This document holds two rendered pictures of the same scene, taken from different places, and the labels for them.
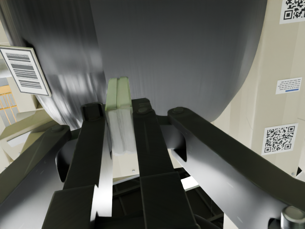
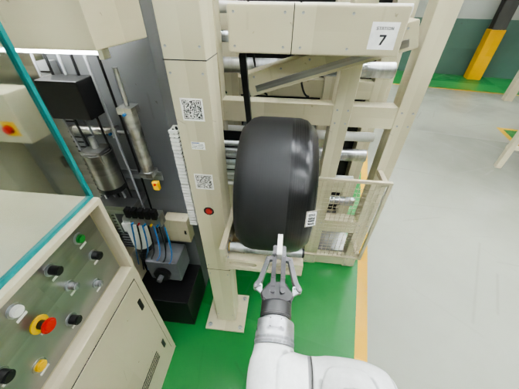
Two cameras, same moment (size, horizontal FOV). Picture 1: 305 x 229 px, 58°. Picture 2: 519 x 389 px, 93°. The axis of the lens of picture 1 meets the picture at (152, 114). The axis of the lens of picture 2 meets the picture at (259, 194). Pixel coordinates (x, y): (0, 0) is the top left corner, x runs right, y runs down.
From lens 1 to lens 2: 0.74 m
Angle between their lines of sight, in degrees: 69
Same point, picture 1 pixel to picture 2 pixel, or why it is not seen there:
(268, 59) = (213, 160)
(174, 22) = (262, 227)
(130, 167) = (305, 18)
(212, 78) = (251, 208)
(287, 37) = (206, 168)
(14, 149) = (409, 34)
